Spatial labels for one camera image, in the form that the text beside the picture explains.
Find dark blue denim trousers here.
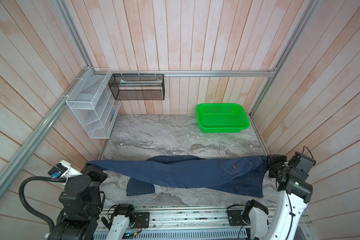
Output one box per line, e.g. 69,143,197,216
87,155,267,198

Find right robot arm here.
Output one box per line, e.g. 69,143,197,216
242,152,316,240

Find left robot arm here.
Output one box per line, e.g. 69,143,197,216
48,163,137,240

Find green plastic basket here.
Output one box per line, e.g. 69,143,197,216
196,103,250,133

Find black corrugated cable hose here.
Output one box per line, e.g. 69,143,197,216
18,176,70,233

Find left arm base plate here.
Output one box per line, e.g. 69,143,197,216
133,212,150,230

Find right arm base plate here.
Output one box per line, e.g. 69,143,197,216
227,209,246,227

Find white wire mesh shelf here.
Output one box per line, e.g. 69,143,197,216
66,67,121,139

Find aluminium frame back bar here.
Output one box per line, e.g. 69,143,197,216
110,70,276,78

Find aluminium frame bar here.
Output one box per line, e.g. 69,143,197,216
110,70,276,78
0,67,91,215

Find aluminium front rail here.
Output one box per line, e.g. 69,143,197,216
94,205,318,240

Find black mesh wall basket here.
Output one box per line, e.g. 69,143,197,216
108,73,166,101

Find aluminium frame left bar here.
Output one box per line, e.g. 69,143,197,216
0,67,91,215

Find aluminium frame right post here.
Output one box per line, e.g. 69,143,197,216
249,1,321,120

